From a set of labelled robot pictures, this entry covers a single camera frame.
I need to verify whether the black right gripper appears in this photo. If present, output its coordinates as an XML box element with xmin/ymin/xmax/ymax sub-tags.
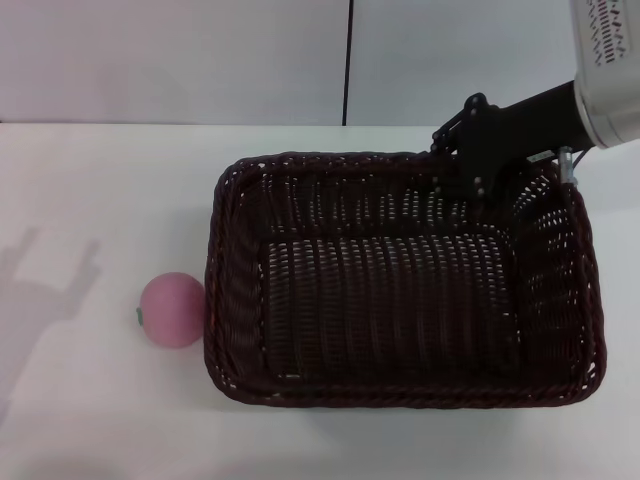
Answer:
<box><xmin>430</xmin><ymin>81</ymin><xmax>595</xmax><ymax>207</ymax></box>

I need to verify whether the dark brown woven basket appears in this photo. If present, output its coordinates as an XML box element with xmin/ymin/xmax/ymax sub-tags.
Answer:
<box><xmin>202</xmin><ymin>151</ymin><xmax>609</xmax><ymax>410</ymax></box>

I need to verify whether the pink toy peach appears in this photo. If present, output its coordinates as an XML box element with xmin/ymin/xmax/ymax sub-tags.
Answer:
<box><xmin>135</xmin><ymin>271</ymin><xmax>207</xmax><ymax>349</ymax></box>

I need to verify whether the silver cable connector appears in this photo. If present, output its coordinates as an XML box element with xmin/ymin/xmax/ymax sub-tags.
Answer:
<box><xmin>558</xmin><ymin>146</ymin><xmax>580</xmax><ymax>189</ymax></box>

